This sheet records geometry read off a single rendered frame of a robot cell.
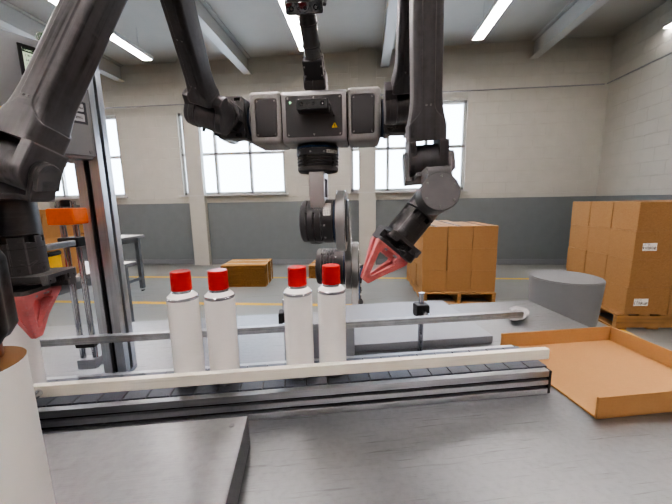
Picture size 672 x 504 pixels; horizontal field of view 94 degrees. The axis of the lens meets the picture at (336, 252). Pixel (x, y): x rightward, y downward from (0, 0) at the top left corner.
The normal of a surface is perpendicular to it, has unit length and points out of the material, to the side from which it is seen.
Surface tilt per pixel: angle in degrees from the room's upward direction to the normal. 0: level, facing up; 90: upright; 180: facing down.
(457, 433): 0
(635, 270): 90
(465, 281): 90
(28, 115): 75
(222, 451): 0
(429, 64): 100
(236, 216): 90
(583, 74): 90
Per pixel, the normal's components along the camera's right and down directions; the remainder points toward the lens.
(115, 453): -0.02, -0.99
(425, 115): -0.07, 0.33
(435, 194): -0.10, -0.01
